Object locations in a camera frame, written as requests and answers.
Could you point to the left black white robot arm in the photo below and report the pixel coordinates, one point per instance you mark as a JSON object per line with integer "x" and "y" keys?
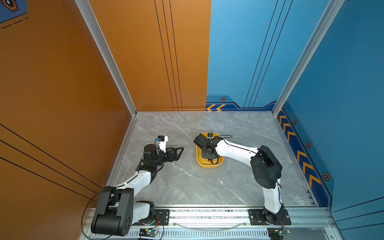
{"x": 117, "y": 210}

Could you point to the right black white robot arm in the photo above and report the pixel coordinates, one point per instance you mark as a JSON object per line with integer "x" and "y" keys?
{"x": 266, "y": 168}

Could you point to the aluminium corner post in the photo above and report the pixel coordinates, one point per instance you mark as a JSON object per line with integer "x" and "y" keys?
{"x": 318, "y": 34}
{"x": 101, "y": 42}

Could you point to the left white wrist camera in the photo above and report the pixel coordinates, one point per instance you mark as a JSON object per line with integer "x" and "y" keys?
{"x": 161, "y": 143}

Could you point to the circuit board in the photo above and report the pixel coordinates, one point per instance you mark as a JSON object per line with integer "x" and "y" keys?
{"x": 148, "y": 234}
{"x": 278, "y": 233}

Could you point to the right circuit board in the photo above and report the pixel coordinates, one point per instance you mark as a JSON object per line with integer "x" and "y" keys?
{"x": 278, "y": 233}

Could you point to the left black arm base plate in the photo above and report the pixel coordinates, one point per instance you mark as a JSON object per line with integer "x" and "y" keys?
{"x": 162, "y": 215}

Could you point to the aluminium front rail frame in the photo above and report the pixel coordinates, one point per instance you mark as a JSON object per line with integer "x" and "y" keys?
{"x": 233, "y": 223}

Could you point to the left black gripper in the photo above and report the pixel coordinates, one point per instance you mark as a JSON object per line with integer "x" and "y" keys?
{"x": 175, "y": 157}

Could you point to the left circuit board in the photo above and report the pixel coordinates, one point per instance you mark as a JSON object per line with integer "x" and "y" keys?
{"x": 148, "y": 234}

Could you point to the yellow plastic bin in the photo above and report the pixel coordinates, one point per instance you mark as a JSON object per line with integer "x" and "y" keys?
{"x": 207, "y": 163}

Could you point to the left aluminium corner post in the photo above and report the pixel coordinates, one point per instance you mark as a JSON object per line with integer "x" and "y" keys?
{"x": 101, "y": 42}

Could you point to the right aluminium corner post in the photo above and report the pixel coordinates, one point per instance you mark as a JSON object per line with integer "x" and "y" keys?
{"x": 318, "y": 34}

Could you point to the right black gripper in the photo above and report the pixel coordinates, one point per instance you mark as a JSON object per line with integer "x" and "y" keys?
{"x": 204, "y": 156}

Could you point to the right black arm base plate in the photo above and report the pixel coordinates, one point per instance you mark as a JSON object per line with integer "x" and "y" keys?
{"x": 260, "y": 217}

